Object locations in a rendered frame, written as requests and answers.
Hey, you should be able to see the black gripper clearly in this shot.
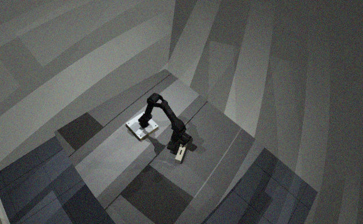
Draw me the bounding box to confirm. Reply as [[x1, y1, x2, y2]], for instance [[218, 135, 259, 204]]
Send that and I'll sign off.
[[167, 135, 180, 151]]

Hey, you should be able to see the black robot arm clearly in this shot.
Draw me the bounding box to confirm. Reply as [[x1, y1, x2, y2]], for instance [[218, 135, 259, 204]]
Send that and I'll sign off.
[[138, 93, 191, 145]]

